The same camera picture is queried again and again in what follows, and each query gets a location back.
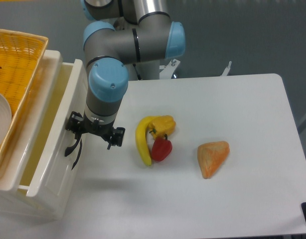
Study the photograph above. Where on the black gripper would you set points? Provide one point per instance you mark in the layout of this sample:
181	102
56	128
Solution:
80	125

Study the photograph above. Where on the black top drawer handle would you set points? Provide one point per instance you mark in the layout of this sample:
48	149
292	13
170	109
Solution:
70	149

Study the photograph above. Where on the black drawer handle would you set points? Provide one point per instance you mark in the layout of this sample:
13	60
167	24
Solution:
78	155
70	149

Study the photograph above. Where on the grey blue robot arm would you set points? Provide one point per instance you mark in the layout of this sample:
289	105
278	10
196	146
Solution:
122	32

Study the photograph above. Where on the white drawer cabinet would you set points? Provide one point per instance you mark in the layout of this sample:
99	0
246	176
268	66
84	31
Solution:
12	198

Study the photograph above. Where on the yellow banana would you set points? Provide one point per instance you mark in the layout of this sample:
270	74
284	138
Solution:
141	140

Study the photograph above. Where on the yellow bell pepper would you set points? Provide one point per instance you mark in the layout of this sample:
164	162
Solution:
161	126

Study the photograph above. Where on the red bell pepper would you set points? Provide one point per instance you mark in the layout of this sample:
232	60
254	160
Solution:
161	149

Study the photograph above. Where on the white plate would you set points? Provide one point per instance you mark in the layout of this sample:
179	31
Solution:
5	117

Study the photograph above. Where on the yellow woven basket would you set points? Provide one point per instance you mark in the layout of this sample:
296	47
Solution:
20	55

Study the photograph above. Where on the orange triangular bread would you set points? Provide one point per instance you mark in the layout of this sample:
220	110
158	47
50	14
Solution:
211	156

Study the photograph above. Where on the black bottom drawer handle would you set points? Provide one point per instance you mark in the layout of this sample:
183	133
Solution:
78	155

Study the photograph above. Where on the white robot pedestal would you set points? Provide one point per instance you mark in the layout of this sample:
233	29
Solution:
153	70

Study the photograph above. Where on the white table clamp bracket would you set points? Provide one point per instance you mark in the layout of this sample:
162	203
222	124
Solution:
227	69

